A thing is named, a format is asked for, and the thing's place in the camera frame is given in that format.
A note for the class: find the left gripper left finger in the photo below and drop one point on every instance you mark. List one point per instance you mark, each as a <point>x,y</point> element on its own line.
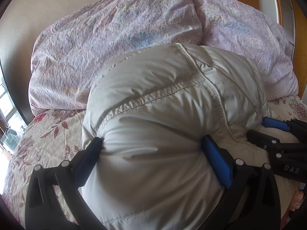
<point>43,210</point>

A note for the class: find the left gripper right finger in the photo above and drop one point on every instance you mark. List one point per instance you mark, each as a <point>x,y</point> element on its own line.
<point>221,162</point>

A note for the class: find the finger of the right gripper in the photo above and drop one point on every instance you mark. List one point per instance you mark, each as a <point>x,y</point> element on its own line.
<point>264,141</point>
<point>292,126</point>

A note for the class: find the beige quilted down jacket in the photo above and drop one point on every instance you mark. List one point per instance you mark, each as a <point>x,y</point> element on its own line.
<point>197,76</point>

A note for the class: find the person's right hand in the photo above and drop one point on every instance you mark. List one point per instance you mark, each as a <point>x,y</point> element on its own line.
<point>296,201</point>

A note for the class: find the right lilac floral pillow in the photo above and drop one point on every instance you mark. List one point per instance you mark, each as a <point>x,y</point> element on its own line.
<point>237,27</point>

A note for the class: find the lilac floral pillow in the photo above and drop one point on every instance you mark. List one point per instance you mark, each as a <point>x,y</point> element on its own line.
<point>237,27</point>
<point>69,54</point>

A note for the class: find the left lilac floral pillow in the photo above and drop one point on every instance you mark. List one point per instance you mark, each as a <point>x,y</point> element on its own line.
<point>69,54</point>

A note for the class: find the window with dark frame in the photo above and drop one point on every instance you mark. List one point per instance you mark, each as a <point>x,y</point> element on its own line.
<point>14,118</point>

